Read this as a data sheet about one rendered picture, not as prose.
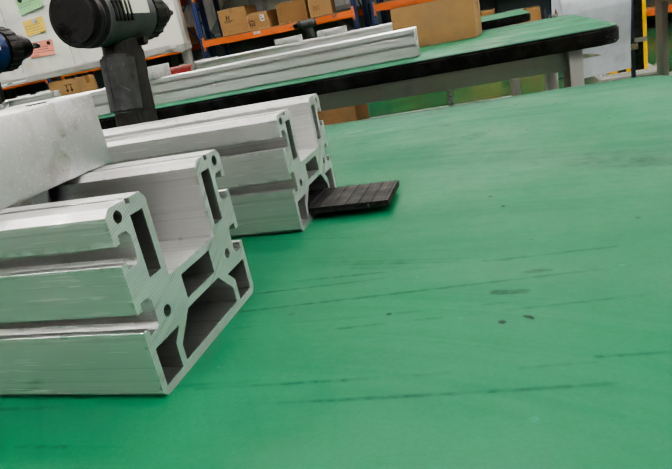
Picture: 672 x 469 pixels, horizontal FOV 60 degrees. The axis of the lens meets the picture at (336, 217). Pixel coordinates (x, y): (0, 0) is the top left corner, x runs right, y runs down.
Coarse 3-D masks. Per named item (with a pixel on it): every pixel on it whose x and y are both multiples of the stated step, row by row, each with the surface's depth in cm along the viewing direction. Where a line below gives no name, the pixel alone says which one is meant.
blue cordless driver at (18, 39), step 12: (0, 36) 74; (12, 36) 76; (0, 48) 73; (12, 48) 75; (24, 48) 78; (0, 60) 73; (12, 60) 76; (0, 72) 75; (0, 84) 76; (0, 96) 75
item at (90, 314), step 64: (64, 192) 31; (128, 192) 30; (192, 192) 29; (0, 256) 24; (64, 256) 25; (128, 256) 24; (192, 256) 28; (0, 320) 26; (64, 320) 26; (128, 320) 25; (192, 320) 30; (0, 384) 27; (64, 384) 26; (128, 384) 25
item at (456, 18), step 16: (448, 0) 208; (464, 0) 207; (400, 16) 216; (416, 16) 214; (432, 16) 212; (448, 16) 210; (464, 16) 208; (480, 16) 224; (432, 32) 214; (448, 32) 212; (464, 32) 210; (480, 32) 221; (64, 80) 465; (80, 80) 464; (320, 112) 394; (336, 112) 390; (352, 112) 387; (368, 112) 413
